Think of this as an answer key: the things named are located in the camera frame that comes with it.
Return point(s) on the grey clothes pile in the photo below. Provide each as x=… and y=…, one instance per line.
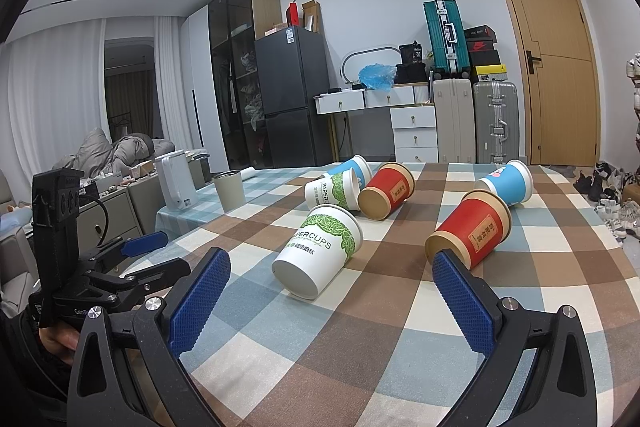
x=97, y=155

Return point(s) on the blue paper cup far left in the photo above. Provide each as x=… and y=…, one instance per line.
x=360, y=166

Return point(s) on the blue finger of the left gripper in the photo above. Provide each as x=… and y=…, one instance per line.
x=142, y=244

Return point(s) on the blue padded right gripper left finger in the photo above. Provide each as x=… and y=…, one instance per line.
x=102, y=390

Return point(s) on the blue plastic bag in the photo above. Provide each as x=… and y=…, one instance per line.
x=378, y=76

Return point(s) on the silver suitcase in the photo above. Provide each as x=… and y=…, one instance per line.
x=497, y=125

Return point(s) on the blue paper cup right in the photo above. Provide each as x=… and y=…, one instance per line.
x=512, y=182

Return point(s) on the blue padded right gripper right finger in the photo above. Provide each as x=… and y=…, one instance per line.
x=559, y=388

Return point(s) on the stack of shoe boxes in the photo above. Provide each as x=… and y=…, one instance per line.
x=481, y=45

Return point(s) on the person's hand holding gripper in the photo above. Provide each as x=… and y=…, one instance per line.
x=61, y=341

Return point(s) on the red paper cup right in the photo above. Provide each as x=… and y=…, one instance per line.
x=479, y=223

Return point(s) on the white suitcase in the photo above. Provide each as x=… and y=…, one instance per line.
x=455, y=121

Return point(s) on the black refrigerator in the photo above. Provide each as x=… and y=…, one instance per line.
x=292, y=72

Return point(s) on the white curtain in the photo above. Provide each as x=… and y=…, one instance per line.
x=52, y=96

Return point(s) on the blue paper cup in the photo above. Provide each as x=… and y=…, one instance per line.
x=512, y=182
x=360, y=166

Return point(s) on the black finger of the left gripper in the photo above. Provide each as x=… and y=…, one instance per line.
x=155, y=274

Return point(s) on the white green paper cup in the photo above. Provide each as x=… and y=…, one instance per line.
x=326, y=240
x=341, y=190

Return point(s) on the wooden door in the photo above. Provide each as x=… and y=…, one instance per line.
x=560, y=82

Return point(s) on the dark glass cabinet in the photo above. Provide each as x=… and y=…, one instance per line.
x=234, y=27

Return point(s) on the white paper roll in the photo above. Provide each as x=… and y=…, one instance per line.
x=248, y=173

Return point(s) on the red paper cup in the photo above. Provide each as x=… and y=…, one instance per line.
x=387, y=190
x=479, y=223

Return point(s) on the red paper cup centre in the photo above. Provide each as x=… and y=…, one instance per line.
x=387, y=190

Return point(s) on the grey tumbler mug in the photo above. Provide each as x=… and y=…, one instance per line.
x=229, y=189

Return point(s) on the shoes on floor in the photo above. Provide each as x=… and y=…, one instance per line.
x=614, y=194

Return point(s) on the teal suitcase on top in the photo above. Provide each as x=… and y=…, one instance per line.
x=450, y=53

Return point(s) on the grey side cabinet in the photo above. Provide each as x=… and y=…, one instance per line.
x=131, y=210

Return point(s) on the white drawer desk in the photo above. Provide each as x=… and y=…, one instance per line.
x=398, y=124

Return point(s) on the white appliance on table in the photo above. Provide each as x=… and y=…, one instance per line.
x=176, y=180

